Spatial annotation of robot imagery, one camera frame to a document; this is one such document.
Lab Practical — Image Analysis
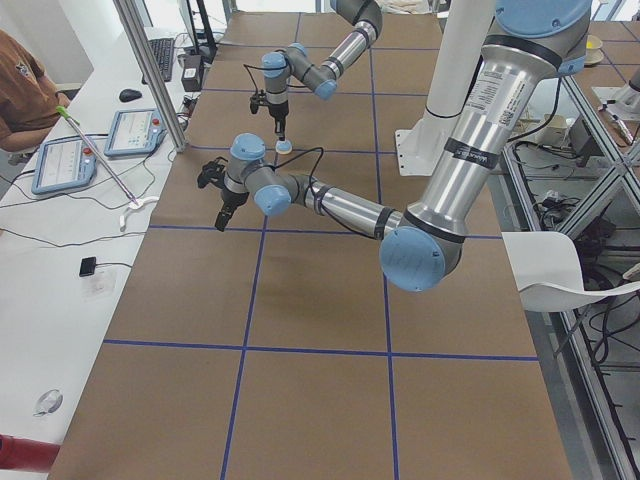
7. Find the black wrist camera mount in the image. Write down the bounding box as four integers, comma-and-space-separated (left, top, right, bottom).
197, 156, 228, 189
249, 90, 269, 115

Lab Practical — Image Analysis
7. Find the red bottle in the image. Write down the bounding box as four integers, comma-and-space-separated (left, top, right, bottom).
0, 435, 60, 473

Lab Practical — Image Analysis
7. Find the black computer mouse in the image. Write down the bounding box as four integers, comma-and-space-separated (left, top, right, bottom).
119, 88, 142, 103

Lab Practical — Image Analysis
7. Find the clear plastic bag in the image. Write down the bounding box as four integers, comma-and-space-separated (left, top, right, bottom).
81, 268, 118, 301

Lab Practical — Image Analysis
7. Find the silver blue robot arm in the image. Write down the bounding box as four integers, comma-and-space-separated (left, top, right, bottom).
198, 1, 591, 292
250, 1, 383, 154

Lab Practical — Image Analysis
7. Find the person in brown shirt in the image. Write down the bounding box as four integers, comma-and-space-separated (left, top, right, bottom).
1, 30, 71, 153

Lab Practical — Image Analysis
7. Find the blue teach pendant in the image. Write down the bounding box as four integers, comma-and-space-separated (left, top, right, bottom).
104, 109, 166, 158
31, 137, 96, 195

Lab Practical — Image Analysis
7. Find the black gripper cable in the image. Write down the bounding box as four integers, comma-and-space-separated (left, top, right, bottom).
242, 62, 268, 101
269, 146, 325, 191

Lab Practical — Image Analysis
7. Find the brown paper table mat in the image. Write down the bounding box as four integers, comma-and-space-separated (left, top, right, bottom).
51, 13, 571, 479

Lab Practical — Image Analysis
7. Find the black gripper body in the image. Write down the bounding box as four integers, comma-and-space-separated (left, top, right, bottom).
268, 101, 289, 120
221, 187, 249, 208

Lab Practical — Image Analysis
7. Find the black power adapter box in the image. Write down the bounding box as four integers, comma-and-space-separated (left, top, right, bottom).
181, 55, 204, 92

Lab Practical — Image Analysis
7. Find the white camera column pedestal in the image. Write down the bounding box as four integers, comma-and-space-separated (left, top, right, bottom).
395, 0, 496, 176

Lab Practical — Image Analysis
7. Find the far blue teach pendant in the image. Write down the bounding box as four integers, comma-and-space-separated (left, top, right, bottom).
104, 109, 166, 158

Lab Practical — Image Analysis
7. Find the pink green stick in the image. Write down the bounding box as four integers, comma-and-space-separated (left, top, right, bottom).
56, 105, 138, 205

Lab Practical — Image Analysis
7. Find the near blue teach pendant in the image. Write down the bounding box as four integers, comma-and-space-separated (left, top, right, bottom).
31, 137, 96, 195

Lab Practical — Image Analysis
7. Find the aluminium frame post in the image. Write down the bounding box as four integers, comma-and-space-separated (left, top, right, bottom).
113, 0, 187, 153

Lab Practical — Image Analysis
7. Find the black keyboard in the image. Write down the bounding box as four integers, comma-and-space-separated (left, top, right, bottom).
147, 38, 175, 82

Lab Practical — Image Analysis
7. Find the small black square device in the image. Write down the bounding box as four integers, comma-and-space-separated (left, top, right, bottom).
79, 256, 97, 277

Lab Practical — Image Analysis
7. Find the white plastic chair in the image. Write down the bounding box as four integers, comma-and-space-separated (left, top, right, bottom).
502, 231, 639, 312

